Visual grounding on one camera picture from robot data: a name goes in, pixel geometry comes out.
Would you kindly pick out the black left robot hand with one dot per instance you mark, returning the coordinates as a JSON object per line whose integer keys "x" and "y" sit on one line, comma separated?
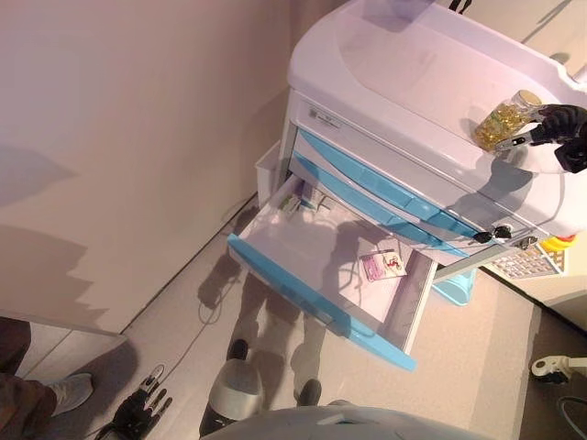
{"x": 137, "y": 408}

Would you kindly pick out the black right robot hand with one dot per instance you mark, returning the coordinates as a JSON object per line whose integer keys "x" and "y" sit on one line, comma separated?
{"x": 564, "y": 121}

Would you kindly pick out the clear yellow capsule bottle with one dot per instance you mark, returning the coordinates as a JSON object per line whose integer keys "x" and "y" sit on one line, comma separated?
{"x": 502, "y": 121}

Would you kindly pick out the blue white cart drawer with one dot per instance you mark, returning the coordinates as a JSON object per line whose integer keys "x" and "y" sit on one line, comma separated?
{"x": 390, "y": 188}
{"x": 357, "y": 192}
{"x": 284, "y": 243}

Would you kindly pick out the purple white medicine box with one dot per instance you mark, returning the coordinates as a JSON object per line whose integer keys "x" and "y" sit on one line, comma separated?
{"x": 383, "y": 267}

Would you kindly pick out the green white medicine box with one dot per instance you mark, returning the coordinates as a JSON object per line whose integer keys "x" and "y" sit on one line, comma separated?
{"x": 291, "y": 205}

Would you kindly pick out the white blue medicine box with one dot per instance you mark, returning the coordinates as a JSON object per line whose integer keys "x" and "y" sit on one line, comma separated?
{"x": 314, "y": 202}

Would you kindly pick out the white person shoe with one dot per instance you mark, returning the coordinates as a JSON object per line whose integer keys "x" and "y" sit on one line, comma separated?
{"x": 71, "y": 394}

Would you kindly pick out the silver left robot leg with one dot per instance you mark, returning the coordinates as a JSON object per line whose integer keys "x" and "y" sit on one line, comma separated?
{"x": 234, "y": 394}

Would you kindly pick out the silver robot leg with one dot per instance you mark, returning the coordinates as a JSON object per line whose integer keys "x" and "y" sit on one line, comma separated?
{"x": 234, "y": 394}
{"x": 309, "y": 394}

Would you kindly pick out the brown person trousers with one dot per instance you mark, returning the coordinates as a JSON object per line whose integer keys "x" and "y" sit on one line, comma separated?
{"x": 23, "y": 394}

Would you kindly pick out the metal cart side latch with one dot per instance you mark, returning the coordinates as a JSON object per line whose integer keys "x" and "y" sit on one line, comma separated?
{"x": 526, "y": 243}

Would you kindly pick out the yellow red-lid sharps container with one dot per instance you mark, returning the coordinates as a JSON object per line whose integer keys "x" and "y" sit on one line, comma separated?
{"x": 557, "y": 249}

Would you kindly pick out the black cart keys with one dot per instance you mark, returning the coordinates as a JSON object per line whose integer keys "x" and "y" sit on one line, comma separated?
{"x": 486, "y": 236}

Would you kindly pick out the white perforated basket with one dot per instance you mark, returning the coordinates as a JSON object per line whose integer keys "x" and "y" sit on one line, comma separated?
{"x": 523, "y": 263}

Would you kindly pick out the silver right robot leg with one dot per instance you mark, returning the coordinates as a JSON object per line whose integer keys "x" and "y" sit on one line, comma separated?
{"x": 309, "y": 394}

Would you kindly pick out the white medical cart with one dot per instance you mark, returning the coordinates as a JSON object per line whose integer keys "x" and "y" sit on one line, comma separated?
{"x": 390, "y": 69}

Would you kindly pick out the grey robot torso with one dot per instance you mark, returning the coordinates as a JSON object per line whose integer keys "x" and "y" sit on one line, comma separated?
{"x": 330, "y": 426}

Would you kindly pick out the blue-lid waste bin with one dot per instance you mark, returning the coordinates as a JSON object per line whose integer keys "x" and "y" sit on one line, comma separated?
{"x": 456, "y": 289}

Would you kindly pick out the white bed caster wheel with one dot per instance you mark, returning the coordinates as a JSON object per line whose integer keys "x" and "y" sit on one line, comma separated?
{"x": 548, "y": 369}

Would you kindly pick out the white translucent side bin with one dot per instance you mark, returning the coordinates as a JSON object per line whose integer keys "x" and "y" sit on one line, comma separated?
{"x": 268, "y": 174}

